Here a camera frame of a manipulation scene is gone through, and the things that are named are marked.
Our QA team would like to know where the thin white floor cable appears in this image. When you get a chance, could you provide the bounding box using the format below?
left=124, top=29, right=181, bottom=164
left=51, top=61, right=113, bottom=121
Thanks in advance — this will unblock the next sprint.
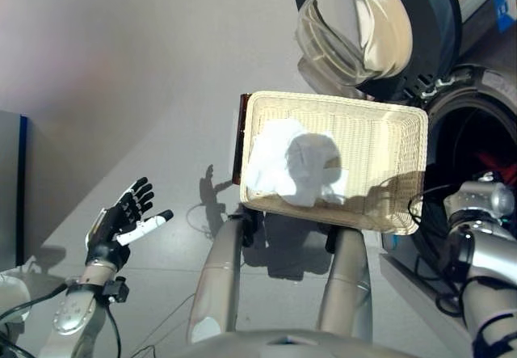
left=186, top=204, right=215, bottom=238

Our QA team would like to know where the orange-red garment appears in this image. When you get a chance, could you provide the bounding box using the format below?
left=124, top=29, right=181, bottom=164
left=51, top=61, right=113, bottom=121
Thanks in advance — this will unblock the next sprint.
left=470, top=150, right=517, bottom=181

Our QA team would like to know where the thin black floor cable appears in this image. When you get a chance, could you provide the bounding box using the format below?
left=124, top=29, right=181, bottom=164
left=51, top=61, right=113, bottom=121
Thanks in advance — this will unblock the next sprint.
left=128, top=344, right=157, bottom=358

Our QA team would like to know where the silver white cylindrical device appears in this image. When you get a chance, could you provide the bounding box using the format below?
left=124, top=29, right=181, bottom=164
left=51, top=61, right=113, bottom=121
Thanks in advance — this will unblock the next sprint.
left=0, top=271, right=32, bottom=326

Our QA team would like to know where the silver robot leg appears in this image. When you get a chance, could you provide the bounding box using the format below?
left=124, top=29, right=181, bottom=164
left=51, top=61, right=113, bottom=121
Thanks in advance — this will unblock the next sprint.
left=317, top=228, right=375, bottom=341
left=186, top=214, right=247, bottom=343

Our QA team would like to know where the cream wicker laundry basket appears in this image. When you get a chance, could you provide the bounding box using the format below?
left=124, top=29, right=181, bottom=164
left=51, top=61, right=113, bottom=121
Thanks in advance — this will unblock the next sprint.
left=238, top=90, right=429, bottom=237

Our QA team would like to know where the silver robot right leg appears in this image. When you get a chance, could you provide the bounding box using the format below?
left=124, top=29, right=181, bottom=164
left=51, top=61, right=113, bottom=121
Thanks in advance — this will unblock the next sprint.
left=317, top=228, right=375, bottom=341

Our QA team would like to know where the round glass washing machine door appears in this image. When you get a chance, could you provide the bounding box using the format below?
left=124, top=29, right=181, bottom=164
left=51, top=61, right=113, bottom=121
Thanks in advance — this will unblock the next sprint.
left=291, top=0, right=464, bottom=100

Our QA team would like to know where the white garment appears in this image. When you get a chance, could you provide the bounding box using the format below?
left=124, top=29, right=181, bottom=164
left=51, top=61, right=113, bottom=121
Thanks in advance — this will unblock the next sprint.
left=246, top=118, right=349, bottom=208

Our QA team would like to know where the silver robot left leg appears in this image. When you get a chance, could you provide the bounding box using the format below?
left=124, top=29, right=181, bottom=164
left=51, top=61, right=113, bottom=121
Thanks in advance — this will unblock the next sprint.
left=186, top=214, right=247, bottom=343

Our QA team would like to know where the blue white barcode sticker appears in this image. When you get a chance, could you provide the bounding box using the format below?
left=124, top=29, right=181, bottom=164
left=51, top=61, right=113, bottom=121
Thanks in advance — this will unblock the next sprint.
left=493, top=0, right=517, bottom=34

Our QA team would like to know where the grey robot torso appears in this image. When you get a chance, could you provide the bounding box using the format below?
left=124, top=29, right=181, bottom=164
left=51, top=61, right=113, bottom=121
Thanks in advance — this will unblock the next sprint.
left=177, top=329, right=421, bottom=358

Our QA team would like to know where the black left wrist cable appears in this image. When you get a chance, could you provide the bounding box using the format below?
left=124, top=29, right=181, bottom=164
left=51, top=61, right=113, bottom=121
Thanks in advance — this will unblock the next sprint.
left=0, top=283, right=122, bottom=358

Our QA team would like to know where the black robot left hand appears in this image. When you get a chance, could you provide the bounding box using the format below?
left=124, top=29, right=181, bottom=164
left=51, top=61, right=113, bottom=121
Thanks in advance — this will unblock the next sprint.
left=83, top=176, right=174, bottom=272

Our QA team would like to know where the grey front-load washing machine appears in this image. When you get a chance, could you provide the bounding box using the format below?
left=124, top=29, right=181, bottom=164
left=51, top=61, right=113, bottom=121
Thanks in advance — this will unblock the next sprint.
left=379, top=0, right=517, bottom=343

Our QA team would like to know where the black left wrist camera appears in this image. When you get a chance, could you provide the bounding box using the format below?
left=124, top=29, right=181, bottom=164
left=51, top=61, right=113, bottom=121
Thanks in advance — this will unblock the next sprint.
left=101, top=276, right=130, bottom=305

